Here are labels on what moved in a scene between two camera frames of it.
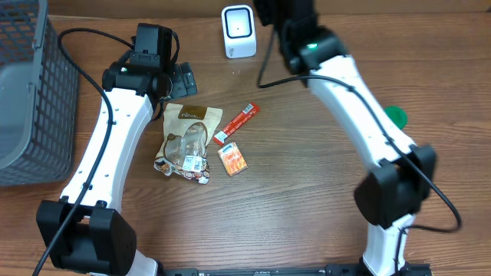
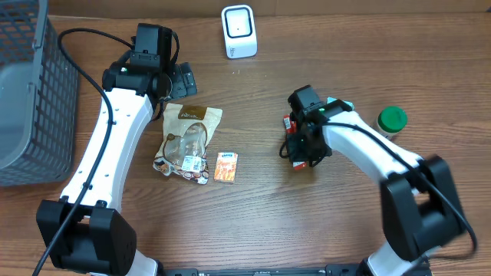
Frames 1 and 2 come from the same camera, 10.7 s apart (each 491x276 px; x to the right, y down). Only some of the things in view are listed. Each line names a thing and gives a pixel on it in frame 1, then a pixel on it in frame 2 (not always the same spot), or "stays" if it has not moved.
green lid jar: [397, 115] stays
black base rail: [335, 270] stays
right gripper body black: [268, 9] -> [298, 148]
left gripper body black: [183, 81] stays
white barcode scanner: [238, 31] stays
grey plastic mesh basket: [38, 97] stays
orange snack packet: [232, 159] -> [225, 167]
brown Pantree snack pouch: [187, 131] stays
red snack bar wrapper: [251, 110] -> [290, 126]
